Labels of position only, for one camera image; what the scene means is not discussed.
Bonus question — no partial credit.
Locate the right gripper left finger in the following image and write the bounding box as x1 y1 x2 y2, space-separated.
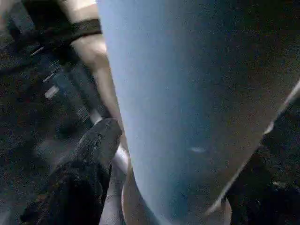
20 117 124 225

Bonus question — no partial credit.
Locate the white plastic table leg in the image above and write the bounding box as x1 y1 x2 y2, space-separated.
97 0 300 225

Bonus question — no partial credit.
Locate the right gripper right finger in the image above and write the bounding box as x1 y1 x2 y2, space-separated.
226 153 300 225

